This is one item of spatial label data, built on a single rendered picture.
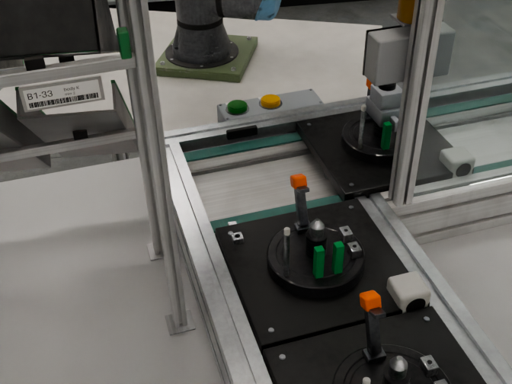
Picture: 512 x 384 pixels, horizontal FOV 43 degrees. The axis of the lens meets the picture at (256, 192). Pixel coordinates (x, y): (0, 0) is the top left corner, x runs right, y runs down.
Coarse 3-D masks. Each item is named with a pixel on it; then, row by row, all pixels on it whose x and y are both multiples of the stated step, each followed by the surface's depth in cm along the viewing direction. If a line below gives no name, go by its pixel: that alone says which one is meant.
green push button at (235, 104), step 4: (236, 100) 132; (240, 100) 132; (228, 104) 131; (232, 104) 130; (236, 104) 130; (240, 104) 130; (244, 104) 130; (228, 108) 130; (232, 108) 129; (236, 108) 129; (240, 108) 129; (244, 108) 129; (232, 112) 129; (236, 112) 129; (240, 112) 129
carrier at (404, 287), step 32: (256, 224) 101; (288, 224) 101; (320, 224) 89; (352, 224) 101; (224, 256) 97; (256, 256) 96; (288, 256) 87; (320, 256) 87; (352, 256) 92; (384, 256) 95; (256, 288) 91; (288, 288) 90; (320, 288) 88; (352, 288) 90; (384, 288) 90; (416, 288) 87; (256, 320) 86; (288, 320) 86; (320, 320) 86; (352, 320) 86
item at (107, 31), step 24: (0, 0) 72; (24, 0) 72; (48, 0) 72; (72, 0) 72; (96, 0) 74; (0, 24) 72; (24, 24) 72; (48, 24) 73; (72, 24) 73; (96, 24) 73; (0, 48) 73; (24, 48) 73; (48, 48) 73; (72, 48) 74; (96, 48) 74
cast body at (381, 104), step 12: (372, 84) 113; (396, 84) 112; (372, 96) 113; (384, 96) 110; (396, 96) 110; (372, 108) 114; (384, 108) 111; (396, 108) 112; (384, 120) 112; (396, 120) 110
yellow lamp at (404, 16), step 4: (400, 0) 89; (404, 0) 88; (408, 0) 88; (412, 0) 87; (400, 4) 89; (404, 4) 89; (408, 4) 88; (412, 4) 88; (400, 8) 90; (404, 8) 89; (408, 8) 88; (412, 8) 88; (400, 12) 90; (404, 12) 89; (408, 12) 89; (412, 12) 88; (400, 16) 90; (404, 16) 89; (408, 16) 89; (412, 16) 89; (400, 20) 90; (404, 20) 90; (408, 20) 89
